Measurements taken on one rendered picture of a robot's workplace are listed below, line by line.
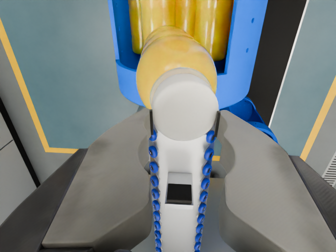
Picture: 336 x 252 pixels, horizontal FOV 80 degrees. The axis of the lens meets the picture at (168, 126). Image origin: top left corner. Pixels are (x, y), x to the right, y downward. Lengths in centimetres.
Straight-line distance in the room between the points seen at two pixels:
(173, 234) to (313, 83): 146
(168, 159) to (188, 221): 41
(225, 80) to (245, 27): 8
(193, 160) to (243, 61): 52
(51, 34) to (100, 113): 69
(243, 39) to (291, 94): 153
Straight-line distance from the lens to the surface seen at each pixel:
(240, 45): 35
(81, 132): 209
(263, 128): 115
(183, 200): 74
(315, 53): 181
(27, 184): 262
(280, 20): 150
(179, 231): 118
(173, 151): 78
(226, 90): 36
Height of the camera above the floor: 154
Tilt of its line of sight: 58 degrees down
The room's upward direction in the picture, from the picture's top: 172 degrees counter-clockwise
